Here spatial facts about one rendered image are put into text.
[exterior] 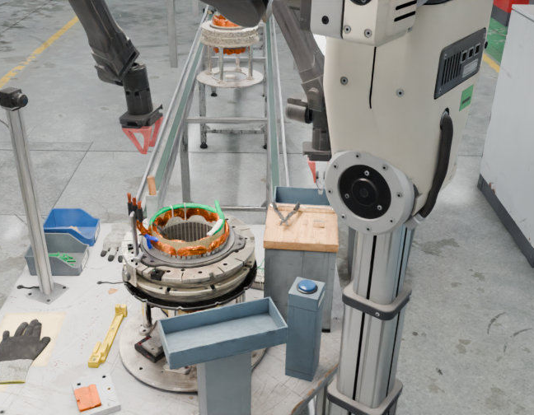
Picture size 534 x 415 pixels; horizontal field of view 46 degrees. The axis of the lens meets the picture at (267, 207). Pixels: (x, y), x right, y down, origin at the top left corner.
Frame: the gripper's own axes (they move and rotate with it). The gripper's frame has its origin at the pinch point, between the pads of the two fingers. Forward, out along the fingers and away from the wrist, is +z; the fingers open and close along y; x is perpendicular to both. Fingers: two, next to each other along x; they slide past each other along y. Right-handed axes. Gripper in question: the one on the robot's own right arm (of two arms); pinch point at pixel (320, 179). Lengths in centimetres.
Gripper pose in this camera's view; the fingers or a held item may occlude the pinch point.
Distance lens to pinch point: 162.4
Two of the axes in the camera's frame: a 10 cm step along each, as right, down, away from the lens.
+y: -10.0, -0.4, 0.5
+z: -0.1, 8.8, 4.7
